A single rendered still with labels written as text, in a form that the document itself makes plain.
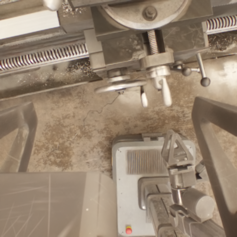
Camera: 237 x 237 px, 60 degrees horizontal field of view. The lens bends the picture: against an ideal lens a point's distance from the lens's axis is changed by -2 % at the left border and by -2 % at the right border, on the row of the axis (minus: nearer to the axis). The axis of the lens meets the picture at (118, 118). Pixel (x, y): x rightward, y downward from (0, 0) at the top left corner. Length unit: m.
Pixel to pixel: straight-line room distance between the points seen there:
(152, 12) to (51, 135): 1.22
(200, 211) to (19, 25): 0.73
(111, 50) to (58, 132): 1.05
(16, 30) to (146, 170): 1.01
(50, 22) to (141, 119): 1.00
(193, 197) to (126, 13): 0.49
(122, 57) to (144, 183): 0.87
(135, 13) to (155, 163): 0.95
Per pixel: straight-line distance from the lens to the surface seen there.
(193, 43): 0.68
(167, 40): 0.66
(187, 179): 0.60
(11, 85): 1.22
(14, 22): 0.75
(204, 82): 0.89
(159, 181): 1.33
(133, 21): 0.58
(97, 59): 0.71
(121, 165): 1.31
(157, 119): 1.53
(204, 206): 0.58
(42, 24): 0.73
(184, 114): 1.58
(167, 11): 0.60
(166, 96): 0.56
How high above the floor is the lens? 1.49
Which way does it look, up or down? 84 degrees down
